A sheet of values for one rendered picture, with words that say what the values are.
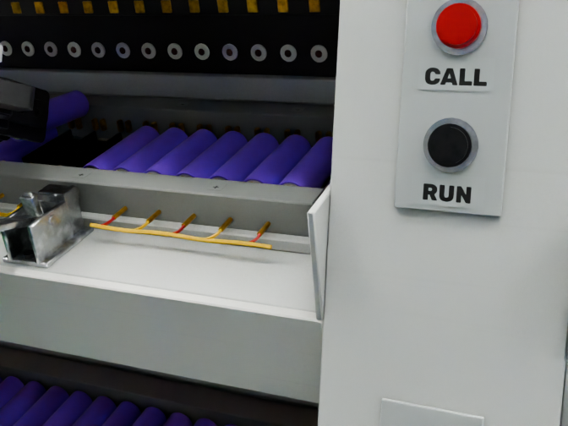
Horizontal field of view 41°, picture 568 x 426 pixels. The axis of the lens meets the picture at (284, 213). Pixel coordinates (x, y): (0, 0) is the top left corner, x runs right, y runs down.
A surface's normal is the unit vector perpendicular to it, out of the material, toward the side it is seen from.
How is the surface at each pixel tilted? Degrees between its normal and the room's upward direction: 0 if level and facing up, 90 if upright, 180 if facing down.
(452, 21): 90
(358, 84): 90
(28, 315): 110
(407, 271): 90
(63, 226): 90
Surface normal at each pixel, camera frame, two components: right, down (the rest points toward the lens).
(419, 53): -0.38, 0.11
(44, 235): 0.92, 0.09
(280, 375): -0.37, 0.45
